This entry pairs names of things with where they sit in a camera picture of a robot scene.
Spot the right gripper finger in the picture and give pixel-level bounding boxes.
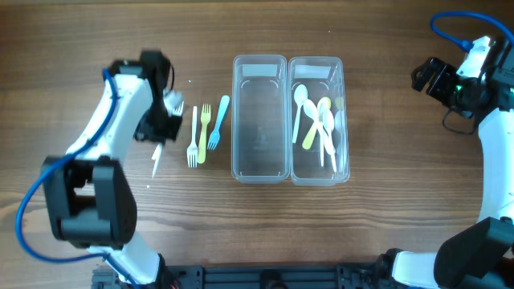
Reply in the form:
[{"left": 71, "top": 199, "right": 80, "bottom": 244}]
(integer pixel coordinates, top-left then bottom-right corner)
[
  {"left": 411, "top": 70, "right": 426, "bottom": 91},
  {"left": 420, "top": 57, "right": 442, "bottom": 75}
]

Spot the white plastic fork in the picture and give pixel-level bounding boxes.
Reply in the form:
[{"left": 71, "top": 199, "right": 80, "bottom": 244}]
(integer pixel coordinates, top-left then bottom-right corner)
[
  {"left": 186, "top": 106, "right": 198, "bottom": 168},
  {"left": 152, "top": 100, "right": 184, "bottom": 177}
]

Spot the yellow plastic fork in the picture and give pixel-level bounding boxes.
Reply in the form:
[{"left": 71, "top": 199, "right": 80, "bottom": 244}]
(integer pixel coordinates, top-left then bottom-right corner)
[{"left": 198, "top": 104, "right": 211, "bottom": 164}]

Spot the light blue plastic fork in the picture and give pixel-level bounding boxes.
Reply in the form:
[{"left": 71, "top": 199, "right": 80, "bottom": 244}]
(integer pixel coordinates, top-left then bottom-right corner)
[{"left": 207, "top": 95, "right": 230, "bottom": 150}]

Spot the yellow plastic spoon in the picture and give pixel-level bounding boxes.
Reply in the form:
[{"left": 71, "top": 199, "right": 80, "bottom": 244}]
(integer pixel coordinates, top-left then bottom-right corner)
[{"left": 302, "top": 96, "right": 331, "bottom": 149}]

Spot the white spoon thick handle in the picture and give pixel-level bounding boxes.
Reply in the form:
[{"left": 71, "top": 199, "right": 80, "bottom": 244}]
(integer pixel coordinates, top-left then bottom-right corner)
[{"left": 322, "top": 109, "right": 337, "bottom": 173}]

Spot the translucent white plastic spoon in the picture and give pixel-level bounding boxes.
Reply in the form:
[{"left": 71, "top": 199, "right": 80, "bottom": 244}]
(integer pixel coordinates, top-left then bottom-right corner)
[{"left": 317, "top": 98, "right": 326, "bottom": 167}]

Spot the white spoon thin handle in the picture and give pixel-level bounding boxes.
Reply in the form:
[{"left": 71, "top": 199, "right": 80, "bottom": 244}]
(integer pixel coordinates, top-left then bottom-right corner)
[{"left": 292, "top": 84, "right": 308, "bottom": 144}]

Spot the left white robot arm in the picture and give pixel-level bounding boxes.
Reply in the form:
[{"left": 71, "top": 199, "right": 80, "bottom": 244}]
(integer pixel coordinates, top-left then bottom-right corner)
[{"left": 41, "top": 51, "right": 182, "bottom": 288}]

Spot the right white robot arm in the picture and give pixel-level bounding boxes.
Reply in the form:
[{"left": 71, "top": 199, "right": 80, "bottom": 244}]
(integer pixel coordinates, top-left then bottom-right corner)
[{"left": 388, "top": 36, "right": 513, "bottom": 288}]

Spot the right clear plastic container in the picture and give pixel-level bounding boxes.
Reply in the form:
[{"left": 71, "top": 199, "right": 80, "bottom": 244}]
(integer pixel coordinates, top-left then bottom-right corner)
[{"left": 288, "top": 56, "right": 350, "bottom": 186}]

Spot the clear plastic container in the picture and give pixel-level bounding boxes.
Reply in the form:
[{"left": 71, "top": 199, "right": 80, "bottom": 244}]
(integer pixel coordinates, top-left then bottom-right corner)
[
  {"left": 288, "top": 56, "right": 350, "bottom": 186},
  {"left": 231, "top": 55, "right": 291, "bottom": 184}
]

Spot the left clear plastic container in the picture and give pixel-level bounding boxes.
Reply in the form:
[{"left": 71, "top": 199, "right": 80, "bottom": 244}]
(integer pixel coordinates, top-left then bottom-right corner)
[{"left": 231, "top": 55, "right": 291, "bottom": 184}]

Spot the left blue cable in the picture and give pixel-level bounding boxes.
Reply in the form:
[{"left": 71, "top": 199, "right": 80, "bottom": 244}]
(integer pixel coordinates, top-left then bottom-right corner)
[{"left": 14, "top": 67, "right": 141, "bottom": 289}]

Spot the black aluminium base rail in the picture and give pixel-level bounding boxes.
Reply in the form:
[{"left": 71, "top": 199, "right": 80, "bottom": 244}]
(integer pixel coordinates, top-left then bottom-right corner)
[{"left": 91, "top": 263, "right": 447, "bottom": 289}]

